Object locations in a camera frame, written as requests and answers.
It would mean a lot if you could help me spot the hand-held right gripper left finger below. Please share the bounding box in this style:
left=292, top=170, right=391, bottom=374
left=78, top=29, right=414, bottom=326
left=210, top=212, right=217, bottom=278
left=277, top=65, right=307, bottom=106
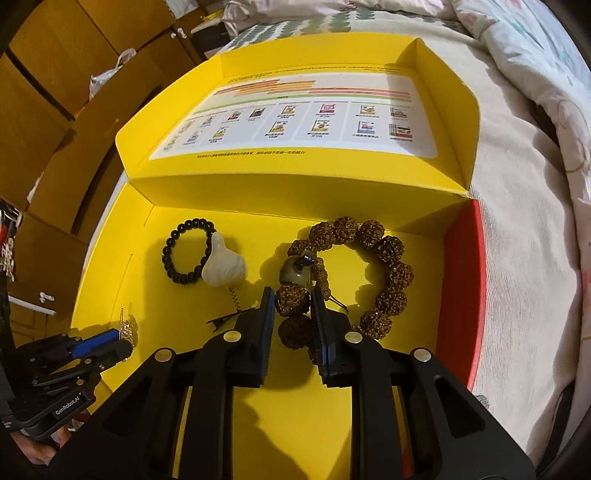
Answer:
left=46, top=286, right=278, bottom=480

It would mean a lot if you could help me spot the brown seed bead bracelet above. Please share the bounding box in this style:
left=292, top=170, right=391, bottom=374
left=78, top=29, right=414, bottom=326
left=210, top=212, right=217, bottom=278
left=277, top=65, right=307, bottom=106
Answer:
left=275, top=215, right=415, bottom=366

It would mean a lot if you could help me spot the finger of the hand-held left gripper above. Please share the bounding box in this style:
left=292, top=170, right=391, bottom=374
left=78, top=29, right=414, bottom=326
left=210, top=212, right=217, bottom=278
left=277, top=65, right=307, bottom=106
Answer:
left=68, top=328, right=123, bottom=359
left=89, top=343, right=135, bottom=371

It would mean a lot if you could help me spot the leaf print bed sheet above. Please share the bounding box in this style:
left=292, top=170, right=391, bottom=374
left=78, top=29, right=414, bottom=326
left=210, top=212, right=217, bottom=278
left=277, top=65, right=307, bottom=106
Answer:
left=228, top=9, right=591, bottom=455

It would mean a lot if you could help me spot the bunch of keys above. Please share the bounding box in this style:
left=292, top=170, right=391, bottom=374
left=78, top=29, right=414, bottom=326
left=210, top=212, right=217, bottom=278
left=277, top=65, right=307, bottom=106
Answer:
left=0, top=200, right=23, bottom=280

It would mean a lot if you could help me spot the white garlic spring hair clip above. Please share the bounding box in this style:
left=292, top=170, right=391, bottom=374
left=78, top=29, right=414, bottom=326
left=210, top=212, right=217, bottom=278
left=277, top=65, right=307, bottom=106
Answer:
left=201, top=232, right=250, bottom=336

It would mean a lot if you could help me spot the yellow cardboard box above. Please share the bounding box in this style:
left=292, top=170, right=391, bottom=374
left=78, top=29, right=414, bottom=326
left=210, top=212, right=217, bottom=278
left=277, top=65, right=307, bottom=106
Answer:
left=69, top=36, right=486, bottom=480

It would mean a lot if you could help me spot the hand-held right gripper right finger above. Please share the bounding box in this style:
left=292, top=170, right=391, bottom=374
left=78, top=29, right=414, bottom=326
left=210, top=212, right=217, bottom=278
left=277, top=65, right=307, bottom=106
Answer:
left=309, top=286, right=537, bottom=480

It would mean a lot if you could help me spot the black bead bracelet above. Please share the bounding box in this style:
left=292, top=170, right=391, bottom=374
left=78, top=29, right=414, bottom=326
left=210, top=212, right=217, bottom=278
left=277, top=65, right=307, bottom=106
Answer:
left=161, top=220, right=218, bottom=285

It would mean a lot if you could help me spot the white floral quilt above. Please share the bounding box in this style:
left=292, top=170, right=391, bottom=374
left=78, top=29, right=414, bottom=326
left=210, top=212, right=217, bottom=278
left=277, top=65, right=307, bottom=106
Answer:
left=222, top=0, right=591, bottom=204

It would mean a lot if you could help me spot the white plastic bag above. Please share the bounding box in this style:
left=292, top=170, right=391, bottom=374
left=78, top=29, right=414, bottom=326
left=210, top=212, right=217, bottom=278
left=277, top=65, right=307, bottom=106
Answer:
left=89, top=48, right=138, bottom=100

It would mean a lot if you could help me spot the wooden cabinet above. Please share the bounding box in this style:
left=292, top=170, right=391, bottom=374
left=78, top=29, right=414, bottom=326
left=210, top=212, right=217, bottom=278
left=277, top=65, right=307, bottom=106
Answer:
left=0, top=0, right=223, bottom=354

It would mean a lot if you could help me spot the dark grey bin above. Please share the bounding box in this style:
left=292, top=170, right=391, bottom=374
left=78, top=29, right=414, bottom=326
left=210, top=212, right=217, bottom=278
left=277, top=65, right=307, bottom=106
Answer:
left=190, top=21, right=228, bottom=62

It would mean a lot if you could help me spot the gold dangle earring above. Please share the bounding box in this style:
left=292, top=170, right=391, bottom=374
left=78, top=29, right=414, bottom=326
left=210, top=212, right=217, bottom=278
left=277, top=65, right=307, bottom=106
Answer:
left=119, top=308, right=138, bottom=345

